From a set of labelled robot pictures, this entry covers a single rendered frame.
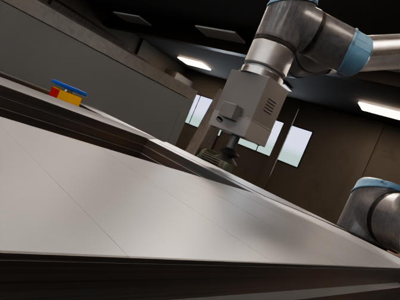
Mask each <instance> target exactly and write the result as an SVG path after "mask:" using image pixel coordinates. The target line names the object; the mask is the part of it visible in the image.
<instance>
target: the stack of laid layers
mask: <svg viewBox="0 0 400 300"><path fill-rule="evenodd" d="M0 117H3V118H7V119H10V120H14V121H17V122H20V123H23V124H27V125H30V126H33V127H37V128H40V129H44V130H47V131H50V132H53V133H57V134H59V135H63V136H66V137H70V138H73V139H77V140H80V141H83V142H86V143H90V144H93V145H96V146H100V147H103V148H107V149H110V150H113V151H116V152H120V153H122V154H126V155H130V156H133V157H136V158H140V159H142V160H146V161H149V162H152V163H156V164H159V165H163V166H166V167H170V168H173V169H176V170H179V171H183V172H185V173H189V174H193V175H196V176H199V177H203V178H205V179H209V180H212V181H215V182H219V183H222V184H225V185H229V186H233V187H235V188H239V189H242V190H246V191H248V192H252V193H256V194H259V193H257V192H255V191H253V190H251V189H249V188H247V187H245V186H243V185H241V184H239V183H237V182H235V181H234V180H232V179H230V178H228V177H226V176H224V175H222V174H220V173H218V172H216V171H214V170H212V169H210V168H208V167H206V166H204V165H202V164H200V163H198V162H196V161H194V160H192V159H190V158H188V157H186V156H184V155H182V154H180V153H178V152H176V151H174V150H172V149H170V148H168V147H166V146H164V145H162V144H160V142H162V141H160V140H158V139H147V138H144V137H141V136H138V135H136V134H133V133H130V132H127V131H125V130H122V129H119V128H116V127H114V126H110V125H109V124H105V123H103V122H100V121H97V120H94V119H92V118H89V117H86V116H83V115H81V114H78V113H75V112H72V111H69V110H67V109H64V108H61V107H58V106H56V105H53V104H50V103H47V102H45V101H41V100H40V99H36V98H33V97H31V96H28V95H25V94H23V93H20V92H17V91H14V90H11V89H9V88H6V87H3V86H0ZM259 195H261V194H259ZM261 196H263V195H261ZM263 197H265V196H263ZM266 198H267V197H266ZM268 199H269V198H268ZM271 200H272V199H271ZM273 201H274V200H273ZM275 202H277V201H275ZM278 203H279V202H278ZM280 204H281V203H280ZM282 205H284V204H282ZM285 206H286V205H285ZM287 207H288V206H287ZM292 209H293V208H292ZM294 210H296V209H294ZM299 212H300V211H299ZM301 213H303V212H301ZM304 214H305V213H304ZM306 215H307V214H306ZM309 216H310V215H309ZM310 217H312V216H310ZM313 218H315V217H313ZM316 219H317V218H316ZM318 220H319V219H318ZM320 221H321V220H320ZM323 222H324V221H323ZM325 223H326V222H325ZM0 300H400V269H382V268H345V267H308V266H289V265H252V264H216V263H196V262H159V261H129V260H128V261H123V260H86V259H67V258H30V257H0Z"/></svg>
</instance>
